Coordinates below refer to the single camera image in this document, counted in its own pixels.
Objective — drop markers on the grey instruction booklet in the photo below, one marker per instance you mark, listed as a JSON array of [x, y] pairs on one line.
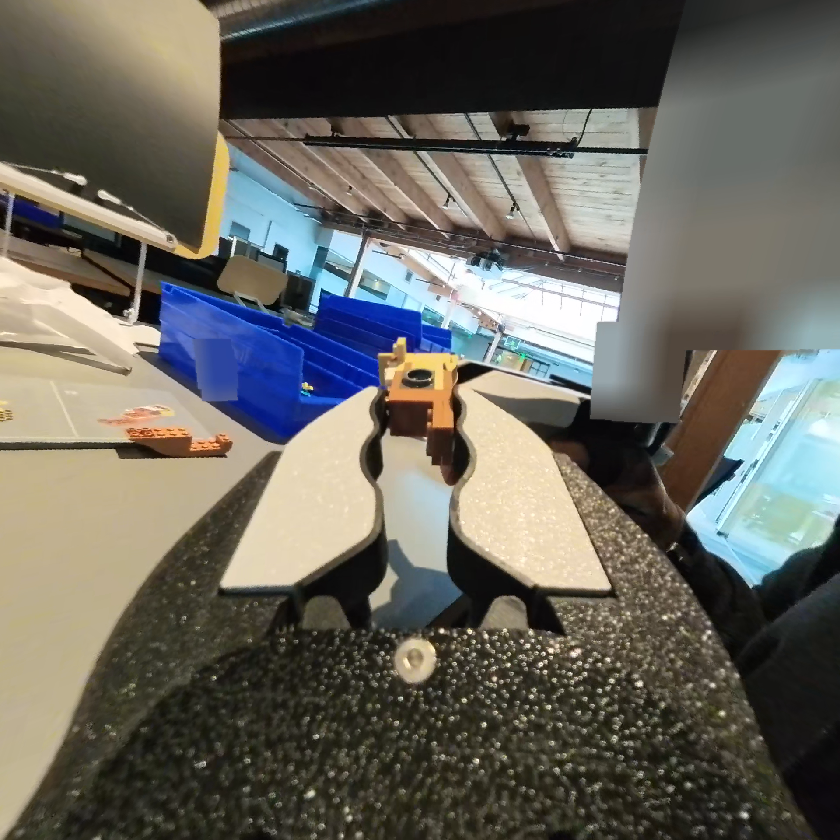
[[52, 420]]

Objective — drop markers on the dark spiral ceiling duct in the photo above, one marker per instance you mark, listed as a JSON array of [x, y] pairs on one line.
[[328, 19]]

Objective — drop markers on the person's right hand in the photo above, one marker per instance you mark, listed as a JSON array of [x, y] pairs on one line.
[[630, 479]]

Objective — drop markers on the person's right forearm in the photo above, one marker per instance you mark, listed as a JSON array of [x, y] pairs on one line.
[[722, 577]]

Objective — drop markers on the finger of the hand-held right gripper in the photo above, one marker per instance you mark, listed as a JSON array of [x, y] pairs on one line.
[[531, 407]]

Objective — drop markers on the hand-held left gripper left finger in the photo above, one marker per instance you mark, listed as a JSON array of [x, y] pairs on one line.
[[308, 512]]

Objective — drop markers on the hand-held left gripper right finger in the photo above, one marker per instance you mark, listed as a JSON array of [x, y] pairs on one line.
[[525, 518]]

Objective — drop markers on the blue plastic storage bin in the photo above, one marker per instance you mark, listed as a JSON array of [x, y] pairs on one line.
[[262, 407], [367, 321], [341, 374]]

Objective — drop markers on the wooden pillar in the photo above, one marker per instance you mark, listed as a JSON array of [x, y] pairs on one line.
[[715, 426]]

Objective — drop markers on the brown toy brick hull piece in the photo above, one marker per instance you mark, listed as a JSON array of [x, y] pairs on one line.
[[177, 443]]

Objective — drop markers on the white tablet stand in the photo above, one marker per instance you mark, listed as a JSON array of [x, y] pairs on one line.
[[138, 282]]

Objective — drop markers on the tan and brown toy brick model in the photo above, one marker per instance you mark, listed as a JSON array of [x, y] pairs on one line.
[[413, 410]]

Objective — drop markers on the black ceiling light track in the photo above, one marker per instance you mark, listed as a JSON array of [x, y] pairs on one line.
[[459, 145]]

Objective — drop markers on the dark office table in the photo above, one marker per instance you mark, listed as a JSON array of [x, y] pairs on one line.
[[98, 262]]

